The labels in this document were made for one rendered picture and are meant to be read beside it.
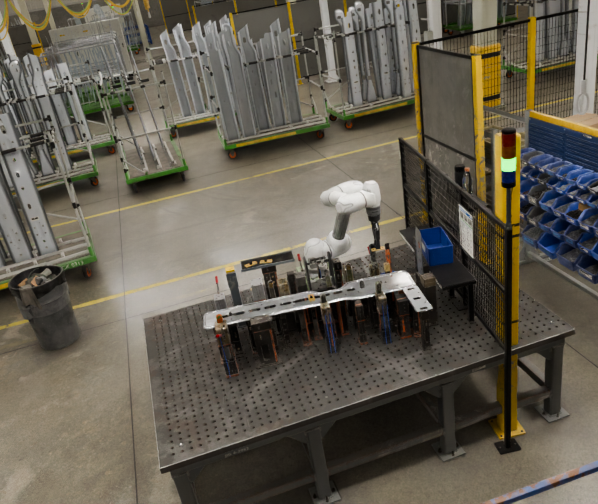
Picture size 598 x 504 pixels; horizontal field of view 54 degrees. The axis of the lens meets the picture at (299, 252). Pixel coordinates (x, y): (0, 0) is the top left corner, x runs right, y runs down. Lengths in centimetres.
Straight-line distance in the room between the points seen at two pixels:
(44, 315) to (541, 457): 429
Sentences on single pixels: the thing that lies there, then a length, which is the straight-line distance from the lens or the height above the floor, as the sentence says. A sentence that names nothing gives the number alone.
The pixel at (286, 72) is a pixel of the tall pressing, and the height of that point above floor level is 118.
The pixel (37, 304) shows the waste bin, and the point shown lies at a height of 56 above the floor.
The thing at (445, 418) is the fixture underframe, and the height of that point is 31.
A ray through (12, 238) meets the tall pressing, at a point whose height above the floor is 60.
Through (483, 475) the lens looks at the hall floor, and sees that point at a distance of 400.
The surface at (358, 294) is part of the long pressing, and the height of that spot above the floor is 100.
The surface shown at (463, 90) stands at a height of 166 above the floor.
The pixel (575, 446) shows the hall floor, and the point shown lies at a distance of 424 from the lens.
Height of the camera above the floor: 297
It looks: 26 degrees down
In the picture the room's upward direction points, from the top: 10 degrees counter-clockwise
